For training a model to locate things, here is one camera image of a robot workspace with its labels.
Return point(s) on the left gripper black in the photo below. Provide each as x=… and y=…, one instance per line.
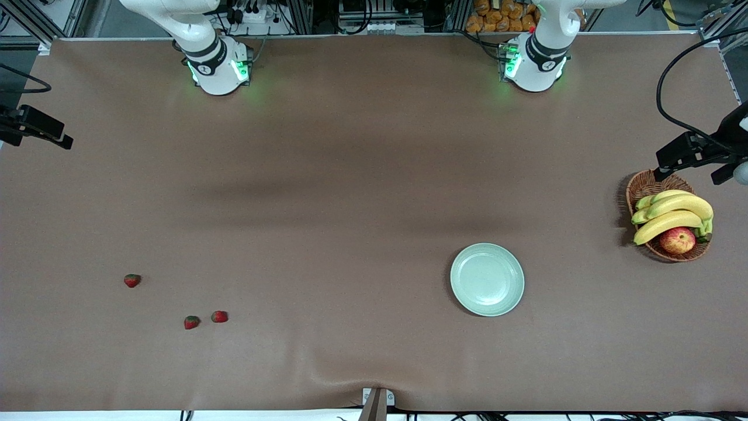
x=726, y=135

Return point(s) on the red strawberry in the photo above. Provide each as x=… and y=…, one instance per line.
x=220, y=316
x=132, y=280
x=191, y=322

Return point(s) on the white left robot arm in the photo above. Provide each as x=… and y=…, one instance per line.
x=534, y=73

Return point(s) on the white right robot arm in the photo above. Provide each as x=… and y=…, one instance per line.
x=219, y=79

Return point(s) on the pale green round plate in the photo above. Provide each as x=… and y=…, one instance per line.
x=487, y=279

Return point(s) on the yellow banana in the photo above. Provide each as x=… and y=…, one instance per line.
x=639, y=217
x=666, y=195
x=684, y=203
x=666, y=222

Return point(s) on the brown wicker basket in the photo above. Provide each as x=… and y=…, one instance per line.
x=648, y=187

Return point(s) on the red yellow apple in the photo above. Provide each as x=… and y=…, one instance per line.
x=678, y=241

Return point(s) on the pile of orange bread rolls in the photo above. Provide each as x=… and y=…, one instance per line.
x=502, y=17

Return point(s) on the white power strip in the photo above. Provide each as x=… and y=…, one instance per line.
x=254, y=16

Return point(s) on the white terminal strip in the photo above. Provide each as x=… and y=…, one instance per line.
x=391, y=27

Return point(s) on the brown table cover mat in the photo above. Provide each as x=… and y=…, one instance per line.
x=292, y=351

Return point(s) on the aluminium frame strut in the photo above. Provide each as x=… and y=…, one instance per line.
x=29, y=20
x=721, y=20

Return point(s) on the grey perforated side rail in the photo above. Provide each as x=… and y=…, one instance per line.
x=741, y=64

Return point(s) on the aluminium frame post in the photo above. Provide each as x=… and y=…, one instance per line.
x=301, y=17
x=459, y=17

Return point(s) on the camera mount post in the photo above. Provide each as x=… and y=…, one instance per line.
x=376, y=409

